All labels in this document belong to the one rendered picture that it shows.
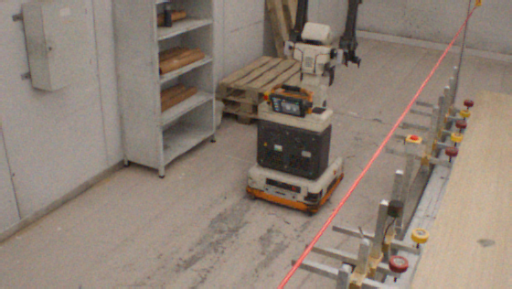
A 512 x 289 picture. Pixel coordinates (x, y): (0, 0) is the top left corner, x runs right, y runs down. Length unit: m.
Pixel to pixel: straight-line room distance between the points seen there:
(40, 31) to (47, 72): 0.29
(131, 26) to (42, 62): 0.91
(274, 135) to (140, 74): 1.23
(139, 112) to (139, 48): 0.57
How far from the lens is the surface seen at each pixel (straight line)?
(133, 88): 4.38
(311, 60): 3.99
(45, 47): 3.60
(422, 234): 2.38
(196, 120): 5.23
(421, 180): 3.27
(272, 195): 4.07
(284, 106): 3.75
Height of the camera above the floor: 2.20
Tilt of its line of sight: 25 degrees down
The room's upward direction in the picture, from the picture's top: 1 degrees clockwise
